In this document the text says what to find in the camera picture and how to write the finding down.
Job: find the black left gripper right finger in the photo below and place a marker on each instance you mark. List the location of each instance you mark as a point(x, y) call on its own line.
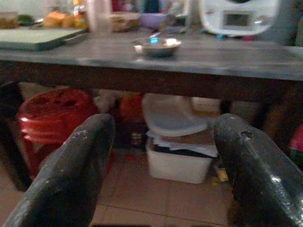
point(258, 170)

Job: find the orange fruit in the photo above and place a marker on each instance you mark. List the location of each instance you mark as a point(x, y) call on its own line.
point(55, 19)

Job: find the orange snack bag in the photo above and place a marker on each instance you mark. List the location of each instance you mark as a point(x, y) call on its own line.
point(79, 14)

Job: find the red plastic stool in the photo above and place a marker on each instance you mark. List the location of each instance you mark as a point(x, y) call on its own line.
point(50, 125)

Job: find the white bin lid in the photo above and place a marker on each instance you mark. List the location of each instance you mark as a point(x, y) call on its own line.
point(172, 118)

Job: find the red orange bottle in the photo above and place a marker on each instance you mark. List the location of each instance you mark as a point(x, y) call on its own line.
point(131, 113)

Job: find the light green cutting board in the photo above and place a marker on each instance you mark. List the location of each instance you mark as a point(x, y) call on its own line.
point(38, 37)

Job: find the purple bowl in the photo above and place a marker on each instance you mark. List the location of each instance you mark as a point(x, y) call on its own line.
point(152, 20)

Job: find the white plastic bin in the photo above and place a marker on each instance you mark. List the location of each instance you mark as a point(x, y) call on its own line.
point(177, 163)

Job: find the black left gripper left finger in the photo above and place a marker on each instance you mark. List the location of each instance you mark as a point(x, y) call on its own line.
point(64, 170)

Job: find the white kitchen appliance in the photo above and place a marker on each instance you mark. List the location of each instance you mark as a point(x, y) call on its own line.
point(239, 16)

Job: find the steel bowl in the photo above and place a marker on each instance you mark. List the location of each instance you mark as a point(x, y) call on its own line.
point(156, 46)

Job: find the dark wooden table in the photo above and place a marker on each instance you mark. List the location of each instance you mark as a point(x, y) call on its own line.
point(151, 68)

